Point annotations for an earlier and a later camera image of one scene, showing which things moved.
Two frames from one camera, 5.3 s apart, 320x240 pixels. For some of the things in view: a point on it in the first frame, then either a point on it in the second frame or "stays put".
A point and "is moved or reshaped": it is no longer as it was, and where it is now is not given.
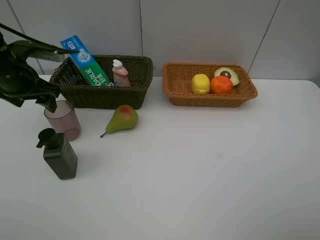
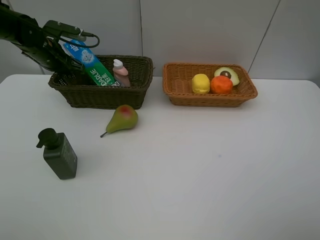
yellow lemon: (200, 84) stays put
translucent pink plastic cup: (64, 120) -> (69, 79)
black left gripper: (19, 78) -> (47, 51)
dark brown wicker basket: (76, 92) stays put
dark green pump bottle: (58, 153) stays put
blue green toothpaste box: (84, 62) is moved or reshaped
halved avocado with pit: (229, 72) stays put
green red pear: (125, 117) stays put
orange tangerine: (221, 85) stays put
